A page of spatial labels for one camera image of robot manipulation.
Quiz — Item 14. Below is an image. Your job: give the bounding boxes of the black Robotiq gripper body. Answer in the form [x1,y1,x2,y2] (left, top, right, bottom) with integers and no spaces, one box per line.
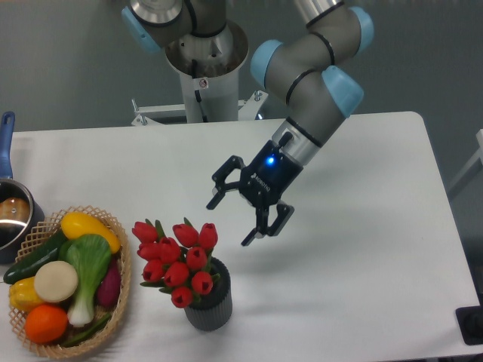
[239,140,303,207]

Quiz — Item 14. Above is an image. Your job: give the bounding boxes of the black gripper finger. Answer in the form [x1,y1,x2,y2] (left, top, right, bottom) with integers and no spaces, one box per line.
[241,201,294,247]
[206,155,245,210]

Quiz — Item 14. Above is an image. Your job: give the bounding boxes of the red tulip bouquet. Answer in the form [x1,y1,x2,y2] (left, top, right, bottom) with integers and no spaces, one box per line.
[131,219,222,308]

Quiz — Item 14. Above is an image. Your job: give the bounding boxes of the green bok choy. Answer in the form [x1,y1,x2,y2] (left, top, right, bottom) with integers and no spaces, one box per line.
[60,234,111,327]

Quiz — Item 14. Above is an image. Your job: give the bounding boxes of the beige round bun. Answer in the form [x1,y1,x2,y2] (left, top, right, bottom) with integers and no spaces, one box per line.
[34,261,78,303]

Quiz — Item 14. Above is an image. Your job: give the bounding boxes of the purple sweet potato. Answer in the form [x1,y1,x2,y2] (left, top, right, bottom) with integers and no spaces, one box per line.
[96,259,121,308]

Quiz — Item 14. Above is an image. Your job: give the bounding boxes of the green chili pepper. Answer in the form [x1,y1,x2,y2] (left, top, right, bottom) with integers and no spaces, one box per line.
[60,313,112,348]

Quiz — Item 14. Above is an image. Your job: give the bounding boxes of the white frame at right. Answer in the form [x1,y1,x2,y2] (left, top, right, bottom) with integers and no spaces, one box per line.
[447,129,482,201]

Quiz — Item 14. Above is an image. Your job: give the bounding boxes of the woven wicker basket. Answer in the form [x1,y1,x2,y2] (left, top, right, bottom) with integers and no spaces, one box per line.
[9,206,131,360]

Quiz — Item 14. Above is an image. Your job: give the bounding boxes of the dark grey ribbed vase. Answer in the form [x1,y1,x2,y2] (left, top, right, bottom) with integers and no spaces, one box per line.
[184,258,232,332]

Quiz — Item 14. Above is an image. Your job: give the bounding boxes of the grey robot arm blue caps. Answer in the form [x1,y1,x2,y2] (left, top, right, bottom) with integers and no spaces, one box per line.
[122,1,374,245]

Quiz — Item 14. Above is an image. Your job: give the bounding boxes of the yellow bell pepper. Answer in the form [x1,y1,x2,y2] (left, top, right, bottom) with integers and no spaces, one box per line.
[9,277,45,312]

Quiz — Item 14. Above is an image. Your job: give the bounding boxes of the orange fruit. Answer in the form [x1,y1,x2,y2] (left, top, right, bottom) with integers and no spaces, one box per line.
[25,304,68,345]

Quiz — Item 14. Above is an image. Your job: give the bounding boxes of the green cucumber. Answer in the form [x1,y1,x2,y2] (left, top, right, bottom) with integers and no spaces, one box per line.
[3,230,67,284]

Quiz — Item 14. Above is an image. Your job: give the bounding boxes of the yellow squash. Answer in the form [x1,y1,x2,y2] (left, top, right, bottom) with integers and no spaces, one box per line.
[60,211,121,254]

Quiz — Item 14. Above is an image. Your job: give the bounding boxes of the black device at table edge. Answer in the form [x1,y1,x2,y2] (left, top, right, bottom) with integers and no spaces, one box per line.
[455,305,482,345]

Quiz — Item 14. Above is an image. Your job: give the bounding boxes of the blue handled saucepan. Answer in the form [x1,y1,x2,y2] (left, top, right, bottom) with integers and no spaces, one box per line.
[1,111,45,265]

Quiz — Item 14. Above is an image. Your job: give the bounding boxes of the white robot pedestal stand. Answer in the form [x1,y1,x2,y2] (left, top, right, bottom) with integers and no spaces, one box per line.
[131,20,268,126]

